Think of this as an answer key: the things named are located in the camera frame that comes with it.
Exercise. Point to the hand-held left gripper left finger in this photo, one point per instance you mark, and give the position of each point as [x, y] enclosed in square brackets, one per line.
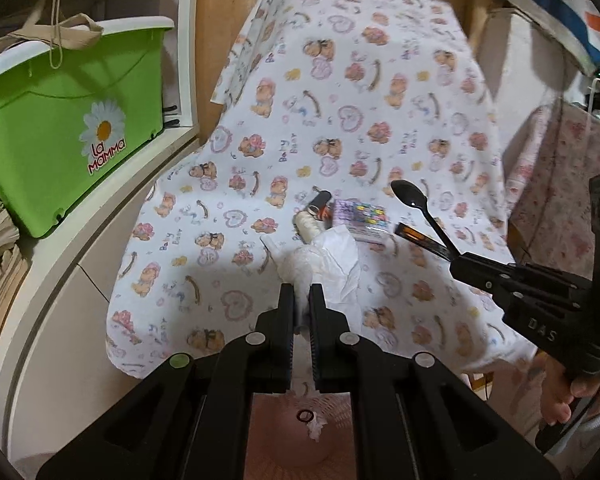
[285, 320]

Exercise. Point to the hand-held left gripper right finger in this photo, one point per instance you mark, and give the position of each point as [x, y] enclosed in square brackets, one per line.
[317, 320]

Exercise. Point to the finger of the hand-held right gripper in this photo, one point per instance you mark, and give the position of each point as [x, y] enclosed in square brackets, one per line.
[490, 271]
[502, 296]

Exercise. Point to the clear plastic bag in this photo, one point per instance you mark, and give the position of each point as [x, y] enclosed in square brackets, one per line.
[295, 270]

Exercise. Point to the white tissue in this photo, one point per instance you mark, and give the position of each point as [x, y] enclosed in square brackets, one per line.
[337, 265]

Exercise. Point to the black orange wrapper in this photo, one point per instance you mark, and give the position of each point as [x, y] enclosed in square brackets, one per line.
[420, 240]

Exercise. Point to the cream thread spool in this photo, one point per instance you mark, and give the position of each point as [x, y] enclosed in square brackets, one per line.
[307, 225]

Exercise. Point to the colourful printed packet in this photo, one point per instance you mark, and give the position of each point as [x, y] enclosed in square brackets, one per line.
[360, 219]

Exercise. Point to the black plastic spoon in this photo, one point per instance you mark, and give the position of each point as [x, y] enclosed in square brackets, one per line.
[410, 194]

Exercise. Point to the black cylinder with red band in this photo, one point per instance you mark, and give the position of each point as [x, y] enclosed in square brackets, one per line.
[320, 200]

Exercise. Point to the pink plastic basket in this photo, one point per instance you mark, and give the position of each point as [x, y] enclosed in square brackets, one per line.
[280, 450]

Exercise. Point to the person's right hand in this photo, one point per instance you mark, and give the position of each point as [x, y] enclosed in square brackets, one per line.
[560, 390]

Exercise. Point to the pink floral cloth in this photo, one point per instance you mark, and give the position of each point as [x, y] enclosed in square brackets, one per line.
[555, 200]

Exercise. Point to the small white tissue scrap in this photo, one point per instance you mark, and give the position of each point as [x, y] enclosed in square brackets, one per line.
[314, 431]

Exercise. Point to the white cabinet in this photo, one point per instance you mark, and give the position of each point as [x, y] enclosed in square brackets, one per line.
[525, 75]

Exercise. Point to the bear print white cloth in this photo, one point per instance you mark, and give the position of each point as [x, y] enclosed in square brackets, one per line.
[360, 110]

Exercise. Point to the white shelf unit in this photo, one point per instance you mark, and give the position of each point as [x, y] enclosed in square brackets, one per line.
[80, 280]

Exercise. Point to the black metal prong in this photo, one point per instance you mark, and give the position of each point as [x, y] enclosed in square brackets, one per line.
[172, 123]
[171, 109]

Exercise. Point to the striped blue orange cloth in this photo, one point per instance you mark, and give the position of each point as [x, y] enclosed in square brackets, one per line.
[565, 10]

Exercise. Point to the green plastic tub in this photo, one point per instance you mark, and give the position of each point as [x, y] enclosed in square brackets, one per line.
[55, 125]

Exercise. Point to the beige tote bag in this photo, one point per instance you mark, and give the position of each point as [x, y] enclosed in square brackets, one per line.
[45, 30]

